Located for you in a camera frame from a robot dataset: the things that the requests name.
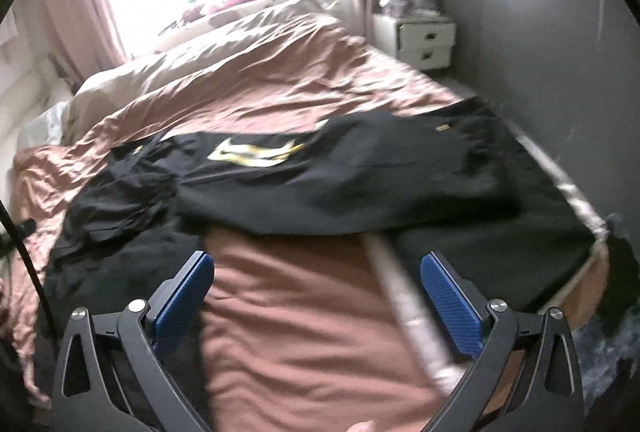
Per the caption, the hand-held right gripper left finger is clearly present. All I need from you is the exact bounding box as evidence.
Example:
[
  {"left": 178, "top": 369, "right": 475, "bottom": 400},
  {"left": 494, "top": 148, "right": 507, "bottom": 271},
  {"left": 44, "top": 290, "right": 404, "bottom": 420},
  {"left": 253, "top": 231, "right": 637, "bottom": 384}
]
[{"left": 50, "top": 250, "right": 216, "bottom": 432}]

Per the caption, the beige blanket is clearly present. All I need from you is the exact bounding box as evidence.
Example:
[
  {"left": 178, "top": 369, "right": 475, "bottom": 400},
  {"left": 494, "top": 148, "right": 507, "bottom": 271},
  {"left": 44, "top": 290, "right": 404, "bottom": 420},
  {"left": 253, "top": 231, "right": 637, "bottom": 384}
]
[{"left": 62, "top": 0, "right": 361, "bottom": 145}]

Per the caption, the white nightstand with drawers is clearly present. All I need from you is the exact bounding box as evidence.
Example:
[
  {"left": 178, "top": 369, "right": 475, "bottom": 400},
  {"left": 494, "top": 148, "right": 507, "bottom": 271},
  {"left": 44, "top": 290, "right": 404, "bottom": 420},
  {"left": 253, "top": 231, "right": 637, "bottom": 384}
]
[{"left": 372, "top": 11, "right": 457, "bottom": 71}]

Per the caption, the pink duvet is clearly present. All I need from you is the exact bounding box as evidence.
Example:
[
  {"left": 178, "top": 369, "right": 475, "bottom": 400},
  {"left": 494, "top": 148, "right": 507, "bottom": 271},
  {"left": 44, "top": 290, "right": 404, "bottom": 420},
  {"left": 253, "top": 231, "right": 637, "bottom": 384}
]
[{"left": 10, "top": 12, "right": 611, "bottom": 432}]

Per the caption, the dark cloth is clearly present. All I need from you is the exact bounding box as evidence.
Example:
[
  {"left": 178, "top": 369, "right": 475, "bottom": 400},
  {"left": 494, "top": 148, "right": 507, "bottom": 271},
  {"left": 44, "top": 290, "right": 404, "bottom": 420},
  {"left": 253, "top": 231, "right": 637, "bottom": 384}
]
[{"left": 597, "top": 212, "right": 640, "bottom": 338}]

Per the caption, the dark patterned rug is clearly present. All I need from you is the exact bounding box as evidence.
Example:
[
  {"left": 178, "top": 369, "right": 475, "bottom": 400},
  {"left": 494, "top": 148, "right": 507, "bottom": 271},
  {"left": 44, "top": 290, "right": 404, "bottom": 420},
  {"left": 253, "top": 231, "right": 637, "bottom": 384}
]
[{"left": 570, "top": 322, "right": 640, "bottom": 432}]

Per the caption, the white padded headboard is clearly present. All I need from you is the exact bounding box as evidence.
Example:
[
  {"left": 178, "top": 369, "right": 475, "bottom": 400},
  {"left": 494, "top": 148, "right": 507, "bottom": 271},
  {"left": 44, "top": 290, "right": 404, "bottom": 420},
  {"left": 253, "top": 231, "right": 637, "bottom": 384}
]
[{"left": 0, "top": 54, "right": 76, "bottom": 143}]

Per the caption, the black cable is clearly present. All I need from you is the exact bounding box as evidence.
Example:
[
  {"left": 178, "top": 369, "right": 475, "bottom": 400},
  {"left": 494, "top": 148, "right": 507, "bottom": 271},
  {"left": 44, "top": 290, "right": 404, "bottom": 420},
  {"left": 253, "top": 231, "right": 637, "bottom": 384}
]
[{"left": 0, "top": 201, "right": 57, "bottom": 365}]

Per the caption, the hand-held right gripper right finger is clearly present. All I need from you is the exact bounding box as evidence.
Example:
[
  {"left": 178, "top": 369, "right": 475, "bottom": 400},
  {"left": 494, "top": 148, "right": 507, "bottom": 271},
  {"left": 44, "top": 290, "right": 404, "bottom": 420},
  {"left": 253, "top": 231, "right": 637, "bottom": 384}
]
[{"left": 419, "top": 252, "right": 587, "bottom": 432}]

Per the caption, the white pillow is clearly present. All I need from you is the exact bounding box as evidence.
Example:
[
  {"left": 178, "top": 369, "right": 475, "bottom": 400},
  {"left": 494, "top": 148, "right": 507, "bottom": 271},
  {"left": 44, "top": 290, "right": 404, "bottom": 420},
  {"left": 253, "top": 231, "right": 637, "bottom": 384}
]
[{"left": 17, "top": 101, "right": 76, "bottom": 148}]

